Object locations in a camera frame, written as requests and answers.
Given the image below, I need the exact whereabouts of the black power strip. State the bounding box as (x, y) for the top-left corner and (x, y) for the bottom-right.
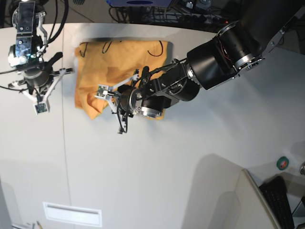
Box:
(178, 14), (234, 26)

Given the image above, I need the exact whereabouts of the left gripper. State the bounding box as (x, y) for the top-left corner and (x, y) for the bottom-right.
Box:
(94, 66), (170, 134)

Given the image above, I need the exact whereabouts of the green tape roll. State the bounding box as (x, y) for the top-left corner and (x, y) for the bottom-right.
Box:
(276, 156), (289, 171)

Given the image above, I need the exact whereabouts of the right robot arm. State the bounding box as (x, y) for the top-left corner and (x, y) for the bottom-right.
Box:
(5, 0), (73, 115)

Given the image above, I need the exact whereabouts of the orange t-shirt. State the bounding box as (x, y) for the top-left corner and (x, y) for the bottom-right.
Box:
(74, 40), (168, 120)

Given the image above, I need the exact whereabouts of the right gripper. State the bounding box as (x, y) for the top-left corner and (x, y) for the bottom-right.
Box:
(8, 52), (74, 115)

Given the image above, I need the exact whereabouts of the black keyboard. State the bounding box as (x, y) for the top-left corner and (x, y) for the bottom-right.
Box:
(259, 176), (295, 229)

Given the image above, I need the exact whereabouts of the white rectangular tray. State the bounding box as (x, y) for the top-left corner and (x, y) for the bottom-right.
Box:
(42, 202), (102, 228)

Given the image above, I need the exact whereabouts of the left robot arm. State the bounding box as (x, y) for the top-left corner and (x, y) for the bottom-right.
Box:
(96, 0), (305, 134)

